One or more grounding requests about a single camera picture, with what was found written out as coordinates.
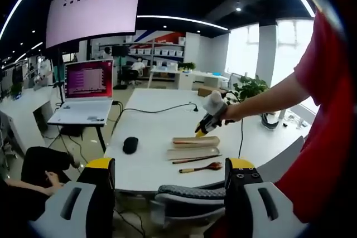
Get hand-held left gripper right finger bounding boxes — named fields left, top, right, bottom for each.
left=224, top=157, right=309, bottom=238

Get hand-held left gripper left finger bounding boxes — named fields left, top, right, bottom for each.
left=29, top=157, right=117, bottom=238

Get beige cutlery case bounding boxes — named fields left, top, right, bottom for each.
left=166, top=135, right=223, bottom=162

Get brown wooden chopsticks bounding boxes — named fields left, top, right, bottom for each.
left=171, top=153, right=223, bottom=165

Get brown wooden spoon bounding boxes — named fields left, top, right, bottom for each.
left=178, top=162, right=223, bottom=174

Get cardboard box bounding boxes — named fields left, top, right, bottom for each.
left=197, top=87, right=225, bottom=98

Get large green potted plant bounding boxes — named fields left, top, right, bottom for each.
left=233, top=75, right=271, bottom=104

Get black computer mouse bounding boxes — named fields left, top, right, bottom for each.
left=122, top=137, right=139, bottom=154

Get grey mesh office chair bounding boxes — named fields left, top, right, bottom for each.
left=150, top=183, right=227, bottom=225

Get green plant on cabinet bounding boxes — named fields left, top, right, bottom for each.
left=177, top=61, right=196, bottom=72

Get grey black headset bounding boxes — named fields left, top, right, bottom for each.
left=259, top=111, right=280, bottom=130

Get white side table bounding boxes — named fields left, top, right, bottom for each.
left=149, top=66, right=182, bottom=90

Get shelf of white bins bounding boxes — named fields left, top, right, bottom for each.
left=125, top=41, right=186, bottom=65

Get person in red shirt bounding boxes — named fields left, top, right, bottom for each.
left=203, top=9, right=354, bottom=238

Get white laptop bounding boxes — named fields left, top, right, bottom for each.
left=47, top=59, right=115, bottom=126

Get white office desk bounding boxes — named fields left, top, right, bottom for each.
left=0, top=86, right=58, bottom=152

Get black display on stand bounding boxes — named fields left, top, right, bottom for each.
left=111, top=45, right=131, bottom=90

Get black monitor stand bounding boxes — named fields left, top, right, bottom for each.
left=51, top=45, right=67, bottom=105

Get small green desk plant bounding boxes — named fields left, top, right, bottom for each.
left=9, top=81, right=25, bottom=100

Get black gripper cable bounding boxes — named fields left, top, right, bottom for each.
left=227, top=90, right=246, bottom=158

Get black table cable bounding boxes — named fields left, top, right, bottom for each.
left=110, top=101, right=199, bottom=138

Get large wall monitor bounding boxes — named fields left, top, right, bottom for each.
left=45, top=0, right=142, bottom=50

